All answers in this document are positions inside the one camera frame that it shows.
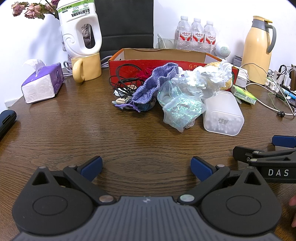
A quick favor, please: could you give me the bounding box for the clear plastic bag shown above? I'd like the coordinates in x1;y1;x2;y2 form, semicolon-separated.
157;80;206;133

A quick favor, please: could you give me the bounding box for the red cardboard box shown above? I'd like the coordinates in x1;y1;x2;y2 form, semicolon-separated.
108;48;239;91

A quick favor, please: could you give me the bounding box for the navy glasses case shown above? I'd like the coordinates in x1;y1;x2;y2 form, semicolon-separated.
0;109;17;140

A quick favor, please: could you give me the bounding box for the white earphone cable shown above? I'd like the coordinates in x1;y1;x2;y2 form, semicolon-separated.
240;62;296;118

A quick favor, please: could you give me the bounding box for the green small carton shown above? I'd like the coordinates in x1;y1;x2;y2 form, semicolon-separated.
230;85;257;105

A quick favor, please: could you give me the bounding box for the water bottle middle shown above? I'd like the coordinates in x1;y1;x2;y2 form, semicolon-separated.
191;18;204;52

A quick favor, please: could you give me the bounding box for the water bottle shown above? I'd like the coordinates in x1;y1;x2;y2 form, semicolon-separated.
203;22;216;55
191;18;204;52
176;16;192;50

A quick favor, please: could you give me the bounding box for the dried rose bouquet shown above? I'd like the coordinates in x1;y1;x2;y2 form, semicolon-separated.
11;1;59;20

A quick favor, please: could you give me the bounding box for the yellow mug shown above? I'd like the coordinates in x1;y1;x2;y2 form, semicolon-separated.
71;53;102;83

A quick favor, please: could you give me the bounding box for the power strip with chargers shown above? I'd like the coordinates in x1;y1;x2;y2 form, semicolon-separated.
264;64;296;110

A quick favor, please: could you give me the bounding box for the yellow thermos jug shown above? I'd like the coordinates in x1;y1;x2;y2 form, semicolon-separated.
241;16;277;85

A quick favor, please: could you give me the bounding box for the purple tissue pack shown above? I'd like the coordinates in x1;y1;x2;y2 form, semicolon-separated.
21;59;64;104

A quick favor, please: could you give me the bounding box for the black cable bundle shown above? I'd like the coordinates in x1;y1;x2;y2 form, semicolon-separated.
108;63;149;98

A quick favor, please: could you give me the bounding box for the white tissue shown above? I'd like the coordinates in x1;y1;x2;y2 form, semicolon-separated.
172;60;233;99

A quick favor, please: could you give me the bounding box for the frosted cotton swab box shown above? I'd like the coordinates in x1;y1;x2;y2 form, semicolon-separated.
203;90;244;136

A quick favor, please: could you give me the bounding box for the glass cup with spoon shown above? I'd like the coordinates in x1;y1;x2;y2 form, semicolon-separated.
157;34;176;49

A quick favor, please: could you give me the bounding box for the white charger with cable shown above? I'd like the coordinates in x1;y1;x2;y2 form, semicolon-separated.
235;66;250;88

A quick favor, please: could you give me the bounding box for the water bottle right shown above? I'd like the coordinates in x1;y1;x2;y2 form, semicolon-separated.
203;22;216;55

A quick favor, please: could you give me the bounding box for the purple knit pouch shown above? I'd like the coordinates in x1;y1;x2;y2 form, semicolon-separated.
112;62;179;113

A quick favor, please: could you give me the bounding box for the water bottle left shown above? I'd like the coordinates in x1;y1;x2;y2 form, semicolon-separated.
176;16;192;50

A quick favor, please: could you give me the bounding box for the white detergent jug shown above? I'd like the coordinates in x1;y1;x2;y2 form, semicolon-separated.
57;0;102;58

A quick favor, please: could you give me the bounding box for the black paper bag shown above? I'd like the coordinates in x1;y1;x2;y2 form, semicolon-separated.
95;0;154;58

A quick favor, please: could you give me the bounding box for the white robot figurine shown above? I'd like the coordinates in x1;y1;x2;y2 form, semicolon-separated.
214;45;230;59

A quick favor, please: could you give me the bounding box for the person's right hand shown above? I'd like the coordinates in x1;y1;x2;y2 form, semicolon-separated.
288;195;296;229

